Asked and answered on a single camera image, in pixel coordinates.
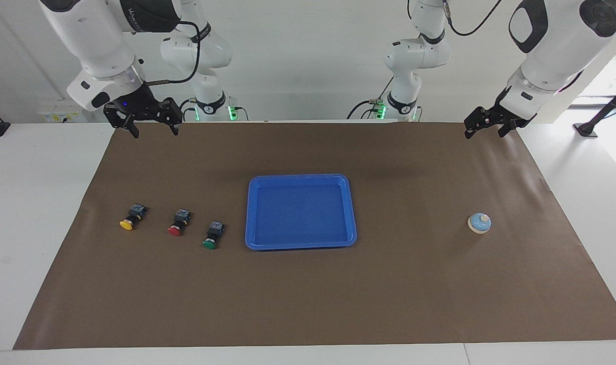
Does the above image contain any yellow push button switch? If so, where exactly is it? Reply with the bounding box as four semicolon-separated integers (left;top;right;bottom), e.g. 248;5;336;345
119;203;147;231

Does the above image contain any red push button switch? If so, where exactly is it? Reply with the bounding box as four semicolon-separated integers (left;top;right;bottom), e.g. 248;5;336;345
167;208;192;237

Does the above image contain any green push button switch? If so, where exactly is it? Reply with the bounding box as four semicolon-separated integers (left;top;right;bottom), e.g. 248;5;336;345
202;221;225;250

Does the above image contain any light blue call bell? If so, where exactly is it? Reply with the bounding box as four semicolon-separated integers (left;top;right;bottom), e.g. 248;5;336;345
467;212;492;235

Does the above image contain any blue plastic tray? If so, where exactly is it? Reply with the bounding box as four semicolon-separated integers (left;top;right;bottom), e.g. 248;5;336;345
245;173;358;251

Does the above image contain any white power strip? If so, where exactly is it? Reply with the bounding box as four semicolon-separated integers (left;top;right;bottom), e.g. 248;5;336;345
38;99;88;123

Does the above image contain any black tripod stand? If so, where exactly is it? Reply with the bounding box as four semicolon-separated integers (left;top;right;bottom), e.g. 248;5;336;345
573;81;616;138

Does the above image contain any brown paper table mat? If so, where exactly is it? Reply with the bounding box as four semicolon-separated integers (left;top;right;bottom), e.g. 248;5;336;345
13;122;616;350

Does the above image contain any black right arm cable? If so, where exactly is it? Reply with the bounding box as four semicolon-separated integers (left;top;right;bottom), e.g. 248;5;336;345
145;20;202;86

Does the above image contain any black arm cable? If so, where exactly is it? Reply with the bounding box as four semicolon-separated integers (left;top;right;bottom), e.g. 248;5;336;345
442;0;504;37
145;20;202;86

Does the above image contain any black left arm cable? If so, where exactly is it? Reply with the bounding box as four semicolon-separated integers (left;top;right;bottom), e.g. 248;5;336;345
442;0;504;37

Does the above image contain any black base cable bundle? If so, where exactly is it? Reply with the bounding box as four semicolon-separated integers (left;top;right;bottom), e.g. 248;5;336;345
346;76;391;120

